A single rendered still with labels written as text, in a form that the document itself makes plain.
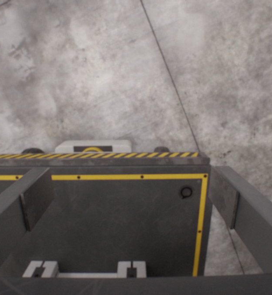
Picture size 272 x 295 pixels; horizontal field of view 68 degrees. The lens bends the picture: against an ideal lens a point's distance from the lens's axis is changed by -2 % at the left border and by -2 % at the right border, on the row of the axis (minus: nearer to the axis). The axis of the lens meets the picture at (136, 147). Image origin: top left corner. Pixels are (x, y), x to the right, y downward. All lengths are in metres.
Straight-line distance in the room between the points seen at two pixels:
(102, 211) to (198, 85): 0.56
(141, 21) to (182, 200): 0.61
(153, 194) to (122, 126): 0.36
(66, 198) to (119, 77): 0.46
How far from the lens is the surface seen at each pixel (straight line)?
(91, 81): 0.81
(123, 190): 0.54
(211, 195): 0.17
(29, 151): 0.81
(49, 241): 0.68
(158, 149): 0.73
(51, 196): 0.17
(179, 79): 0.82
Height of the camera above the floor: 0.80
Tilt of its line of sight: 74 degrees down
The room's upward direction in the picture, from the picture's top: 179 degrees clockwise
